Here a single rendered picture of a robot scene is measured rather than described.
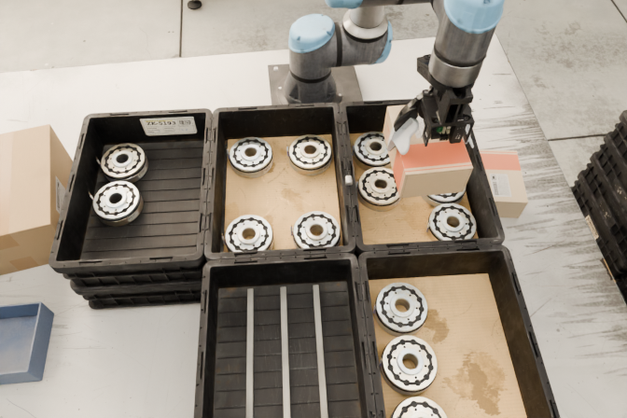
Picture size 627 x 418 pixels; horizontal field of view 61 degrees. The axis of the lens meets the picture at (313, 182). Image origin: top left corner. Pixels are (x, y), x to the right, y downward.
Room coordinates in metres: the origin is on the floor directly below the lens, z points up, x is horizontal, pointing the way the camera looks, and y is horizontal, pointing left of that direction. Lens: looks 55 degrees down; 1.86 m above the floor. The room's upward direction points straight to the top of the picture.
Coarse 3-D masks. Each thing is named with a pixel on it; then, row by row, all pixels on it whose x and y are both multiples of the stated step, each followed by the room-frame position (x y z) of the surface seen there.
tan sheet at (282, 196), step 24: (288, 144) 0.83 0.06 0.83; (288, 168) 0.75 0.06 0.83; (240, 192) 0.68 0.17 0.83; (264, 192) 0.68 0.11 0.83; (288, 192) 0.68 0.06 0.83; (312, 192) 0.68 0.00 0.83; (336, 192) 0.68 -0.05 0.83; (264, 216) 0.61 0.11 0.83; (288, 216) 0.61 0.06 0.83; (336, 216) 0.61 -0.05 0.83; (288, 240) 0.55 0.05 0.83
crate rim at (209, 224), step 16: (224, 112) 0.84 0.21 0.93; (240, 112) 0.84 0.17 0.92; (336, 112) 0.84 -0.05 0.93; (336, 128) 0.79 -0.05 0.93; (208, 192) 0.61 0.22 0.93; (208, 208) 0.57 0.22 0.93; (208, 224) 0.54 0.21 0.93; (352, 224) 0.54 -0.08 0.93; (208, 240) 0.50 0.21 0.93; (352, 240) 0.50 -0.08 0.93; (208, 256) 0.47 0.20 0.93; (224, 256) 0.47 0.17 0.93; (240, 256) 0.47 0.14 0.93; (256, 256) 0.47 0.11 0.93; (272, 256) 0.47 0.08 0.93
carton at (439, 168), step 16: (384, 128) 0.67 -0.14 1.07; (416, 144) 0.59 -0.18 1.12; (432, 144) 0.59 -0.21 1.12; (448, 144) 0.59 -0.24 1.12; (464, 144) 0.59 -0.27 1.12; (400, 160) 0.56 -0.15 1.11; (416, 160) 0.55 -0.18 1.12; (432, 160) 0.55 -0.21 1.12; (448, 160) 0.55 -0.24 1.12; (464, 160) 0.55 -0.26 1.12; (400, 176) 0.54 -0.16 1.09; (416, 176) 0.53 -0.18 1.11; (432, 176) 0.53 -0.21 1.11; (448, 176) 0.53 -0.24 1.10; (464, 176) 0.54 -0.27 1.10; (400, 192) 0.53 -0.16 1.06; (416, 192) 0.53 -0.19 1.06; (432, 192) 0.53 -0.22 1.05; (448, 192) 0.54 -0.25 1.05
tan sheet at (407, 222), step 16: (352, 144) 0.83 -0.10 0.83; (368, 208) 0.64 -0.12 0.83; (400, 208) 0.64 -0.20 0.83; (416, 208) 0.64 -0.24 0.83; (432, 208) 0.64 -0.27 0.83; (368, 224) 0.59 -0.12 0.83; (384, 224) 0.59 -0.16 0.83; (400, 224) 0.59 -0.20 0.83; (416, 224) 0.59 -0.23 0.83; (448, 224) 0.59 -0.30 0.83; (368, 240) 0.55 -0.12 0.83; (384, 240) 0.55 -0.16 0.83; (400, 240) 0.55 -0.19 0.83; (416, 240) 0.55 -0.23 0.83
